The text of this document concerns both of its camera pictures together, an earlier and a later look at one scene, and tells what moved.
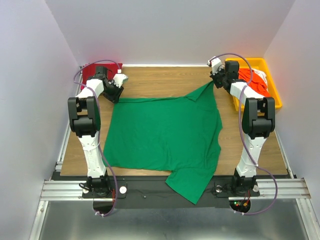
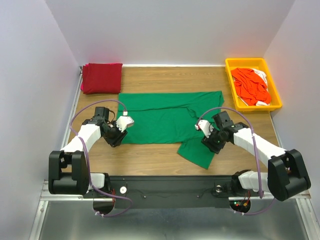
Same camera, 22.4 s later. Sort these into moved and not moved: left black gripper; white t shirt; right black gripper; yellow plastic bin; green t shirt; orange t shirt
Moved: green t shirt; left black gripper; right black gripper
Not moved: white t shirt; yellow plastic bin; orange t shirt
